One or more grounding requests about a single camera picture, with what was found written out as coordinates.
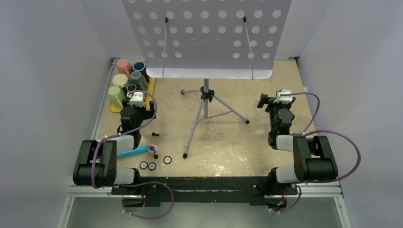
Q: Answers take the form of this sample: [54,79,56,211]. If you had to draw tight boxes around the black handled white mug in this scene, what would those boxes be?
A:
[126,84,137,93]

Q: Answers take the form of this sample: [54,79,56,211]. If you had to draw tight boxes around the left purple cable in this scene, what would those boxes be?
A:
[91,90,158,189]

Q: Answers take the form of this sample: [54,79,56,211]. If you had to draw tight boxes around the right round coin disc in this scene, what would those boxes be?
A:
[163,156,172,164]

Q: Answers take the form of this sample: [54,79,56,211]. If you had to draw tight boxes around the grey tripod stand legs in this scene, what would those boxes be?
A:
[181,79,250,159]

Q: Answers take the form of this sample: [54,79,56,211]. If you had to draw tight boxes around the pink mug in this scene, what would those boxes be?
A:
[116,59,133,78]

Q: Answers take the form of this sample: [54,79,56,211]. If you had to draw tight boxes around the yellow plastic tray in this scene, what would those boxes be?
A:
[109,61,156,113]

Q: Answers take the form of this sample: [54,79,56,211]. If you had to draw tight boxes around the blue toy tube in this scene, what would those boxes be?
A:
[117,144,157,158]

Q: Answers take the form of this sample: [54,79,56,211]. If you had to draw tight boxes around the left round coin disc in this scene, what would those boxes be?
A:
[139,161,148,170]

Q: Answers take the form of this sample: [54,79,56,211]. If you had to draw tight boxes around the dark blue mug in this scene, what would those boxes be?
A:
[132,61,150,83]

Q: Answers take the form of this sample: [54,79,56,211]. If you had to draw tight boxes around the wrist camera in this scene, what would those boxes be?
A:
[128,92,145,107]
[273,89,294,104]

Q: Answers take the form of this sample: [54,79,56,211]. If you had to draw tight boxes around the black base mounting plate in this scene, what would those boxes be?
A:
[112,176,297,207]

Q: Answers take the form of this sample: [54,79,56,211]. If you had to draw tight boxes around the cream beige mug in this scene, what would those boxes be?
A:
[112,74,129,88]

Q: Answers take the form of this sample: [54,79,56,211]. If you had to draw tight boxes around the round coin disc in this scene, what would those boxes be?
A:
[139,161,148,170]
[163,156,172,164]
[148,162,157,171]

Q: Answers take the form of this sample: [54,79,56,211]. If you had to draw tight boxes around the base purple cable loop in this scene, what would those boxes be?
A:
[122,181,174,220]

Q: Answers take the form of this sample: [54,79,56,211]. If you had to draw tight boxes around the middle round coin disc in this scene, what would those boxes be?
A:
[148,162,157,171]

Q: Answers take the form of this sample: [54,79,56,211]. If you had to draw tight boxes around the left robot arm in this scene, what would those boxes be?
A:
[73,101,155,194]

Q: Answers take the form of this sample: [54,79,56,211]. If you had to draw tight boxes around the light green mug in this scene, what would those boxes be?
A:
[108,85,127,109]

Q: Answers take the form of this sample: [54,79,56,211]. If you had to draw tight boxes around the white perforated music stand desk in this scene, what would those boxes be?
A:
[122,0,291,79]

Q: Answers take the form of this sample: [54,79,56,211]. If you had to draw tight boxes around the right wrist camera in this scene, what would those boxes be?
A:
[273,89,294,104]

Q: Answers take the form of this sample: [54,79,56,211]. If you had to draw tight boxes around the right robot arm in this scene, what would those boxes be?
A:
[257,94,338,193]

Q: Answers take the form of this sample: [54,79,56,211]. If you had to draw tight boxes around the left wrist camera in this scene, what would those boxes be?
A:
[128,92,145,107]

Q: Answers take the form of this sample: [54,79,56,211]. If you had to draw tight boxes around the grey teal mug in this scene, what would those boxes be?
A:
[130,71,149,91]

